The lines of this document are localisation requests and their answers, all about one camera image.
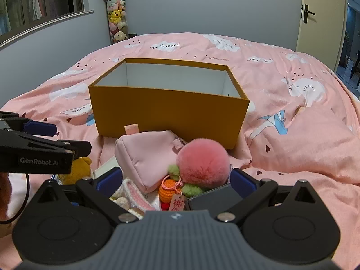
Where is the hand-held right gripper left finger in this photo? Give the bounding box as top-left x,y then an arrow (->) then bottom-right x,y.
36,167 -> 142,227

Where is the window with grey frame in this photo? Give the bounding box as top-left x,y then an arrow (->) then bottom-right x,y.
0,0 -> 95,48

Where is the yellow cardboard box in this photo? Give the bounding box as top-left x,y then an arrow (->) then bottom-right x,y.
88,58 -> 250,150

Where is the orange crochet ball keychain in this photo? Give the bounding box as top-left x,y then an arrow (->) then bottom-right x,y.
158,174 -> 180,203

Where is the tall tube of plush toys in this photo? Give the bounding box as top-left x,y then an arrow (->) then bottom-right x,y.
101,0 -> 130,45

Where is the pink paper tag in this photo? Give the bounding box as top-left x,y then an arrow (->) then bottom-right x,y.
168,193 -> 187,211

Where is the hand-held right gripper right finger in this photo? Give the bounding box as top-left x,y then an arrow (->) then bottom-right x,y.
215,168 -> 324,225

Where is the cream door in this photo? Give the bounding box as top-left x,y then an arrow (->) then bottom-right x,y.
295,0 -> 349,72

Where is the black door handle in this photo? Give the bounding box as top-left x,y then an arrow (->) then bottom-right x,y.
302,4 -> 316,24

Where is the pink fabric pouch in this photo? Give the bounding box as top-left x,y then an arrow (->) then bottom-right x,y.
115,124 -> 187,193

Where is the yellow plush toy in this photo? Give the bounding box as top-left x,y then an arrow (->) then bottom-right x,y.
58,157 -> 93,186

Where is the pink fluffy peach plush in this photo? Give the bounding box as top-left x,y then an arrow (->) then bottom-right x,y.
168,138 -> 232,197

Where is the pink and white crochet piece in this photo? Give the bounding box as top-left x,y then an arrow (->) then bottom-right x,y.
110,178 -> 156,220

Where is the white rectangular carton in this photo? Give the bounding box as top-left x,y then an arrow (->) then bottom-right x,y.
93,157 -> 121,179

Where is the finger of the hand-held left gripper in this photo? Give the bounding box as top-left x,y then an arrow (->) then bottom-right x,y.
0,112 -> 59,138
0,129 -> 92,158

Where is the pink printed bedspread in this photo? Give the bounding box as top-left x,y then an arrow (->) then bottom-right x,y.
0,32 -> 360,270

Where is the black cable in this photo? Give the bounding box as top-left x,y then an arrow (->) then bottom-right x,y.
0,173 -> 31,225

